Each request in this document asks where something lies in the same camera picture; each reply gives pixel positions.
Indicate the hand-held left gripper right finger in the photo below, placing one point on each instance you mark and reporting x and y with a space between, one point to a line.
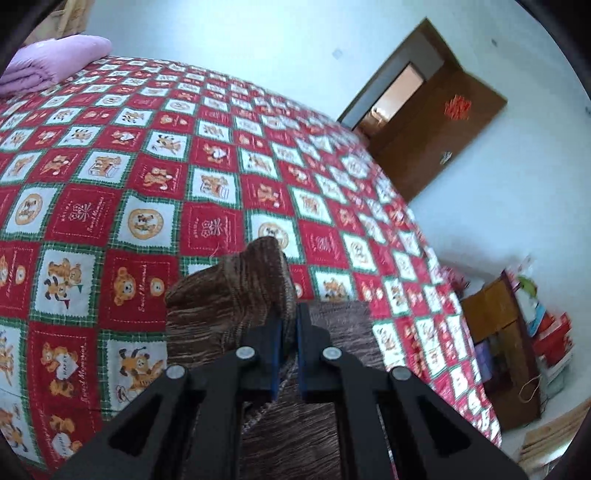
302 355

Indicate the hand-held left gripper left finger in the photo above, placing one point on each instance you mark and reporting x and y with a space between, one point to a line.
276 355

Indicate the brown knitted sweater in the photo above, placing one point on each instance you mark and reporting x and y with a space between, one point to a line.
231 300

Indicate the red checked printed bedspread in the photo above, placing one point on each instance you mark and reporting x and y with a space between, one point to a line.
184 184

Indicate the wooden nightstand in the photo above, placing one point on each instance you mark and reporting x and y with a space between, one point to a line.
498 332

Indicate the red cardboard box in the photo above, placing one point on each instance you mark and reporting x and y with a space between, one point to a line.
554 339

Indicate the brown wooden door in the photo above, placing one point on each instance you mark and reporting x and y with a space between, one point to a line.
438 134

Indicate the light wooden board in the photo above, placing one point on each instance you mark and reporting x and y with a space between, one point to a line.
554 434

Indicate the red paper door decoration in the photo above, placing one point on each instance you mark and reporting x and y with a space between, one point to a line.
457 107

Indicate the folded pink blanket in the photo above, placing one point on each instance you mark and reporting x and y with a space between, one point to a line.
51 62

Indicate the yellow patterned curtain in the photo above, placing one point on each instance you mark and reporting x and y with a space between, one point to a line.
74 14

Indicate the dark door frame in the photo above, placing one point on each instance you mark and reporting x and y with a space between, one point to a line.
392 69

